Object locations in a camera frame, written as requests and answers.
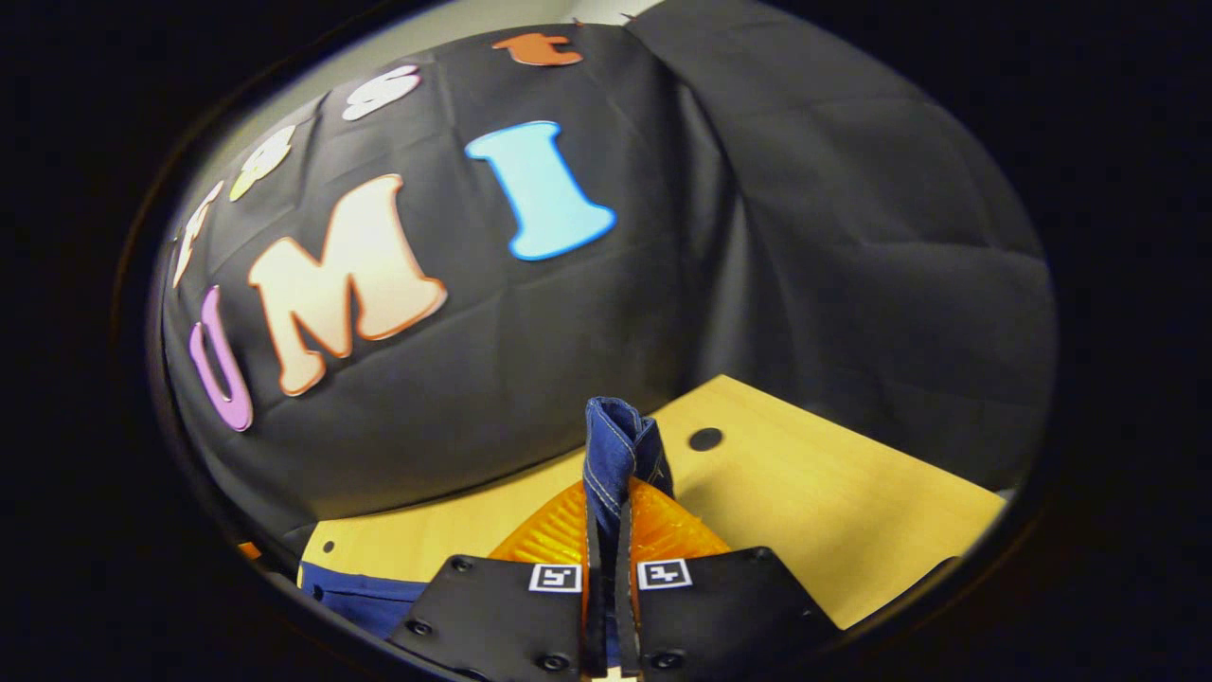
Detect black backdrop cloth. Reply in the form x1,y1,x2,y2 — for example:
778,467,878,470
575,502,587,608
161,0,1057,560

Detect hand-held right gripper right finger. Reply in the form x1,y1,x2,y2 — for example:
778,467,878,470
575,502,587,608
615,478,844,679

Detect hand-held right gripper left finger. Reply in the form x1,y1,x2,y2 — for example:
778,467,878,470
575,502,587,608
388,478,607,679

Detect blue denim jeans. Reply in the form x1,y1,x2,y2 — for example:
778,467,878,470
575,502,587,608
298,396,675,678

